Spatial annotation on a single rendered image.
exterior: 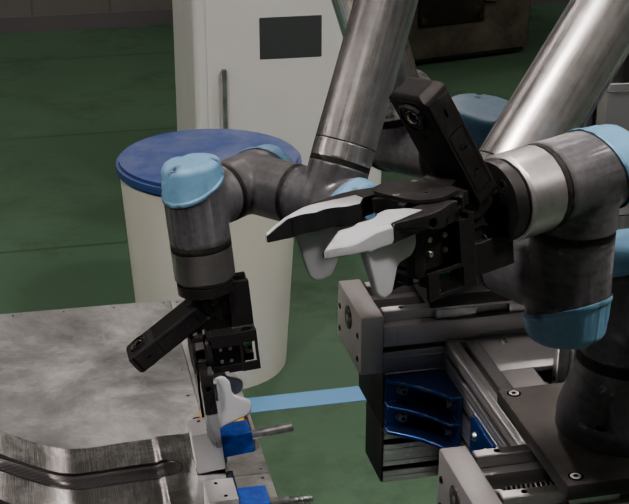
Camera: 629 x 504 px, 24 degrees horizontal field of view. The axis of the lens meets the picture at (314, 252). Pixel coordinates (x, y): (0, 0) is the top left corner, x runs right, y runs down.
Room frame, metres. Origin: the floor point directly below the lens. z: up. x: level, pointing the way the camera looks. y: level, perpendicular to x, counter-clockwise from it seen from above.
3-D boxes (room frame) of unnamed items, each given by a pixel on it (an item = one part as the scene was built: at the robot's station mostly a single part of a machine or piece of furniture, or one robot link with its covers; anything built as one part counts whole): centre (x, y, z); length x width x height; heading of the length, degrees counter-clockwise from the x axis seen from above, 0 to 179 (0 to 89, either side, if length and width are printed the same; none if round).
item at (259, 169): (1.71, 0.07, 1.23); 0.11 x 0.11 x 0.08; 53
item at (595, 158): (1.19, -0.23, 1.43); 0.11 x 0.08 x 0.09; 129
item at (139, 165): (3.66, 0.28, 0.30); 0.49 x 0.49 x 0.60
